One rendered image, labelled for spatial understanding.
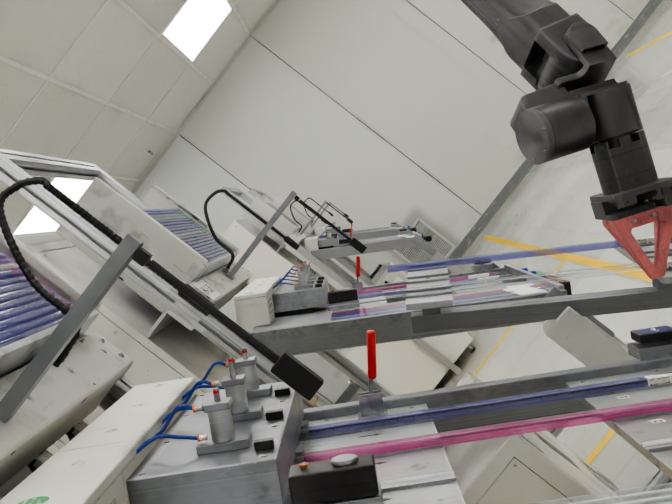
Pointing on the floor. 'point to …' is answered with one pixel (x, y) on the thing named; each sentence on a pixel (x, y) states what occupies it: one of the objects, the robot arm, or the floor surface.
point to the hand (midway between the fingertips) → (655, 270)
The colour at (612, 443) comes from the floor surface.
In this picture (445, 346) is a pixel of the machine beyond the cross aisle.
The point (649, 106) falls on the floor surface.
